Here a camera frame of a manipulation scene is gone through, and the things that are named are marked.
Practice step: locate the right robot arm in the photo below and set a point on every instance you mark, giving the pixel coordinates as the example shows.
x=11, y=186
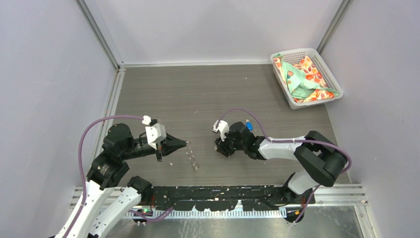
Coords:
x=321, y=160

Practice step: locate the white plastic basket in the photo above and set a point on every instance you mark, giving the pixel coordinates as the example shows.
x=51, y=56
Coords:
x=293, y=57

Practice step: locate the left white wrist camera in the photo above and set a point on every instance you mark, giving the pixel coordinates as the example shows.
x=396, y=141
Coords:
x=155, y=135

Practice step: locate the blue key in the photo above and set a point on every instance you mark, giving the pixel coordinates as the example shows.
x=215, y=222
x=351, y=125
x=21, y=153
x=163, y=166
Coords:
x=249, y=125

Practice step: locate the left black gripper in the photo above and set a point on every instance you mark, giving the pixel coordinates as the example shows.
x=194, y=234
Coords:
x=168, y=145

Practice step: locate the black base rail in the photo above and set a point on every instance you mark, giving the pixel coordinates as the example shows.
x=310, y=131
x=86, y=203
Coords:
x=222, y=198

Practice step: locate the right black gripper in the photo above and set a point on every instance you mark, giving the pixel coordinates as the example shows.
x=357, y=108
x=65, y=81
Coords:
x=222, y=146

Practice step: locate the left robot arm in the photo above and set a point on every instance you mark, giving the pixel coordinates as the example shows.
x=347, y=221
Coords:
x=88, y=219

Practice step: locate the floral patterned cloth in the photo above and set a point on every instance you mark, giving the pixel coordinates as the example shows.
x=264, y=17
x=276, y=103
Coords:
x=303, y=80

